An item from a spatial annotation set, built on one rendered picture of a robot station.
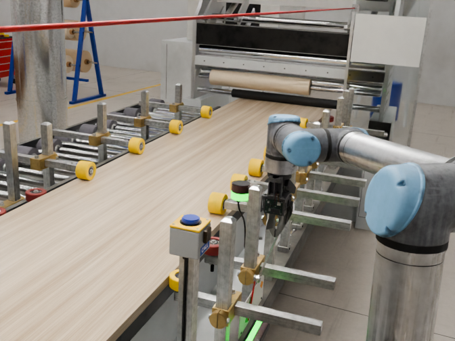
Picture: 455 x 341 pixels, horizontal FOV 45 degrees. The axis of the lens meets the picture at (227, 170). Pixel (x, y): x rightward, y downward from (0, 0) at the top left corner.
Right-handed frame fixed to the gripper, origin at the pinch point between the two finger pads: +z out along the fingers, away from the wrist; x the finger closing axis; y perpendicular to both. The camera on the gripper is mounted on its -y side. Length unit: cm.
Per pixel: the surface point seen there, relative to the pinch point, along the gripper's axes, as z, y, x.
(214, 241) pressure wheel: 10.3, -5.6, -21.6
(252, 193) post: -11.0, -0.1, -8.4
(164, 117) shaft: 19, -201, -135
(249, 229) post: 1.0, -0.1, -8.4
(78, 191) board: 11, -27, -89
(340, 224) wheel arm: 5.9, -29.4, 15.8
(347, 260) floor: 101, -197, 6
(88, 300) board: 11, 41, -40
